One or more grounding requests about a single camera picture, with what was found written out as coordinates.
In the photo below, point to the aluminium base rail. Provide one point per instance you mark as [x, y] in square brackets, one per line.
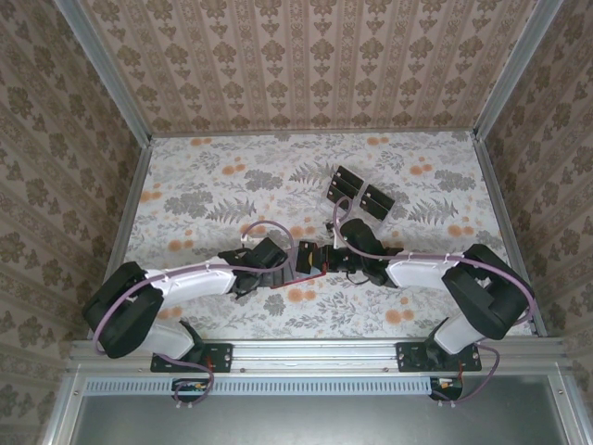
[315, 354]

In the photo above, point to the small black controller board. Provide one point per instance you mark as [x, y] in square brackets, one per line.
[447, 387]
[190, 388]

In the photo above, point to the aluminium side rail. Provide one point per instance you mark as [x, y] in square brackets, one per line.
[508, 232]
[122, 232]

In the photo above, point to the grey metal sheet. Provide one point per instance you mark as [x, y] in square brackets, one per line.
[301, 422]

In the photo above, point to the aluminium frame post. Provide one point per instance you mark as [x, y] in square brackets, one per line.
[109, 74]
[515, 69]

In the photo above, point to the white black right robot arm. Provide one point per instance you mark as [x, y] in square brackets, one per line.
[417, 271]

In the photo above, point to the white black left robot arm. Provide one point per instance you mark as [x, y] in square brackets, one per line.
[194, 283]

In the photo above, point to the black credit card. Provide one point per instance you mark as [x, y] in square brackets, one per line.
[381, 194]
[373, 207]
[340, 192]
[349, 175]

